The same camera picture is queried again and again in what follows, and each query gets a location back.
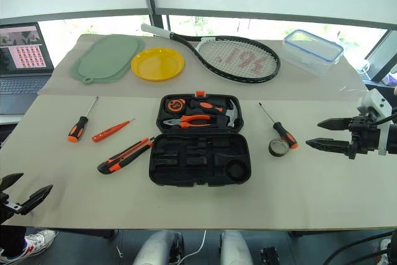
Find orange black tape measure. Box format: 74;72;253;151
164;98;185;114

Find black electrical tape roll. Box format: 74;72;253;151
268;137;291;158

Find black loose cable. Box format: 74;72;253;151
321;229;397;265

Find yellow plastic plate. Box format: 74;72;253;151
130;47;186;83

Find clear container blue lid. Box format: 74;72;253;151
281;29;345;77

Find small black device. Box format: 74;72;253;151
260;246;280;265

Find white red sneaker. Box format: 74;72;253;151
0;229;58;262

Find silver rounded leg cover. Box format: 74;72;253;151
219;230;254;265
133;230;185;265

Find white coiled cable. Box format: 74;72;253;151
359;59;372;76

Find orange handled pliers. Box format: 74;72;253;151
162;114;218;130

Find dark trouser leg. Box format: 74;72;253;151
0;225;29;258

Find orange and black screwdriver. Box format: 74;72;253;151
258;102;300;151
67;96;100;143

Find black white tennis racket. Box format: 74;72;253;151
140;23;282;85

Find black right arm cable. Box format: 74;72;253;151
375;111;397;127

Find black open laptop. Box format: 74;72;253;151
0;22;55;115

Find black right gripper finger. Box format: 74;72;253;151
317;117;353;132
305;138;353;156

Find silver rounded left leg cover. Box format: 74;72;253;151
133;230;185;265

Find orange voltage tester pen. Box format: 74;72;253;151
91;117;136;143

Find orange black utility knife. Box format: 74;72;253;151
97;137;155;175

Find black tool case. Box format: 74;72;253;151
148;90;252;188

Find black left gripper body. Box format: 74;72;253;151
0;191;20;226

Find orange black claw hammer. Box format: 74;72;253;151
189;97;241;128

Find silver rounded right leg cover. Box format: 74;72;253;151
219;230;254;265

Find thin white cable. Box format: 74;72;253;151
185;230;208;265

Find green silicone mat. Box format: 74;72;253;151
68;34;146;85

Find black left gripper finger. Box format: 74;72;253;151
16;184;55;215
0;172;25;192

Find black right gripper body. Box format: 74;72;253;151
347;115;381;161

